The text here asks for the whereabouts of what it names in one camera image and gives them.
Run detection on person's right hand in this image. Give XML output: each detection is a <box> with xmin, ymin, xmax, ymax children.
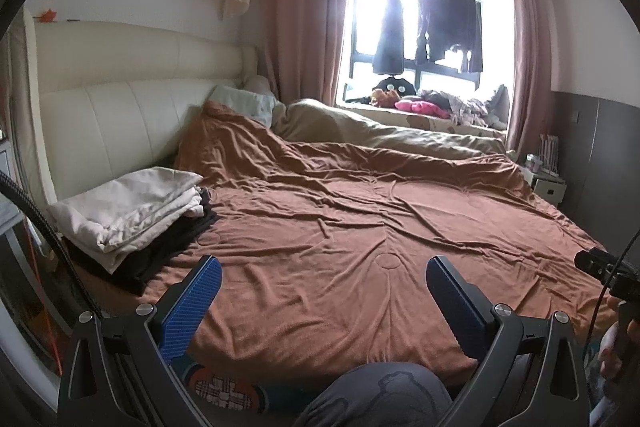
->
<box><xmin>599</xmin><ymin>294</ymin><xmax>640</xmax><ymax>384</ymax></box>

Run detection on white rack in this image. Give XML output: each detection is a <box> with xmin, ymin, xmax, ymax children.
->
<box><xmin>539</xmin><ymin>134</ymin><xmax>561</xmax><ymax>178</ymax></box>

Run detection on plaid slipper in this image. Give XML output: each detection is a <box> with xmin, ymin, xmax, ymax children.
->
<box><xmin>165</xmin><ymin>349</ymin><xmax>321</xmax><ymax>418</ymax></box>

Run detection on white pillow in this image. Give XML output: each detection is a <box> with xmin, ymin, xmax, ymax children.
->
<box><xmin>241</xmin><ymin>74</ymin><xmax>276</xmax><ymax>98</ymax></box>

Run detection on light green pillow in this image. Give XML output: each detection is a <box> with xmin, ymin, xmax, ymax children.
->
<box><xmin>207</xmin><ymin>84</ymin><xmax>278</xmax><ymax>128</ymax></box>

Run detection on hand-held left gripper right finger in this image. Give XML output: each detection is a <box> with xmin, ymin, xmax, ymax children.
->
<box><xmin>425</xmin><ymin>255</ymin><xmax>593</xmax><ymax>427</ymax></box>

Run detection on white nightstand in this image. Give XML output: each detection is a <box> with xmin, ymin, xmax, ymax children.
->
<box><xmin>522</xmin><ymin>169</ymin><xmax>568</xmax><ymax>208</ymax></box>

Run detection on pink cloth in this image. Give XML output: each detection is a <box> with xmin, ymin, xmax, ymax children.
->
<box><xmin>395</xmin><ymin>99</ymin><xmax>451</xmax><ymax>118</ymax></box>

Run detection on pile of light clothes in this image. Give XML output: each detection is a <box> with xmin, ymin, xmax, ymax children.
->
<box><xmin>417</xmin><ymin>89</ymin><xmax>493</xmax><ymax>128</ymax></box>

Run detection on pink curtain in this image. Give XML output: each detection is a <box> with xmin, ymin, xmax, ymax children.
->
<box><xmin>257</xmin><ymin>0</ymin><xmax>356</xmax><ymax>108</ymax></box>
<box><xmin>505</xmin><ymin>0</ymin><xmax>553</xmax><ymax>152</ymax></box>

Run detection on beige jacket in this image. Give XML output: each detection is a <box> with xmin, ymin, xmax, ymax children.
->
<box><xmin>47</xmin><ymin>165</ymin><xmax>206</xmax><ymax>275</ymax></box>

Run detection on brown blanket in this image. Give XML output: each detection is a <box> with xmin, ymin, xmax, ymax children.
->
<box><xmin>70</xmin><ymin>99</ymin><xmax>616</xmax><ymax>390</ymax></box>

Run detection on dark hanging garment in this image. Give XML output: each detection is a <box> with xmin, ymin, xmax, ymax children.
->
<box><xmin>372</xmin><ymin>0</ymin><xmax>405</xmax><ymax>75</ymax></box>
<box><xmin>415</xmin><ymin>0</ymin><xmax>445</xmax><ymax>66</ymax></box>
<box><xmin>440</xmin><ymin>0</ymin><xmax>485</xmax><ymax>74</ymax></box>

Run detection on beige duvet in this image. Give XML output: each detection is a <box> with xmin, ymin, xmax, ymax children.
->
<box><xmin>272</xmin><ymin>98</ymin><xmax>508</xmax><ymax>158</ymax></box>

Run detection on orange cable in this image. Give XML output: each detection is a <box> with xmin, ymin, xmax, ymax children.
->
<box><xmin>27</xmin><ymin>227</ymin><xmax>56</xmax><ymax>353</ymax></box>

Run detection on grey cushion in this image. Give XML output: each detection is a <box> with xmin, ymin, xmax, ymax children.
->
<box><xmin>487</xmin><ymin>84</ymin><xmax>511</xmax><ymax>130</ymax></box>

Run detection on black plush toy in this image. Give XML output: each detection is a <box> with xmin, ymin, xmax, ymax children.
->
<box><xmin>372</xmin><ymin>77</ymin><xmax>416</xmax><ymax>96</ymax></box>

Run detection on black folded clothes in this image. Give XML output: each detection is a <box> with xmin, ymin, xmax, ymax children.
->
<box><xmin>67</xmin><ymin>187</ymin><xmax>221</xmax><ymax>297</ymax></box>

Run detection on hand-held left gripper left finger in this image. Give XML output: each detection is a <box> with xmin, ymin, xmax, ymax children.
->
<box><xmin>57</xmin><ymin>254</ymin><xmax>223</xmax><ymax>427</ymax></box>

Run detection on brown plush toy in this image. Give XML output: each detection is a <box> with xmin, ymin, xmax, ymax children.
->
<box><xmin>369</xmin><ymin>89</ymin><xmax>401</xmax><ymax>108</ymax></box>

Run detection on black framed window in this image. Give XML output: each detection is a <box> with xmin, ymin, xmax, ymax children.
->
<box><xmin>337</xmin><ymin>0</ymin><xmax>516</xmax><ymax>108</ymax></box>

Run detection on cream padded headboard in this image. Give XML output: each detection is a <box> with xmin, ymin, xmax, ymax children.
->
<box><xmin>22</xmin><ymin>19</ymin><xmax>258</xmax><ymax>208</ymax></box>

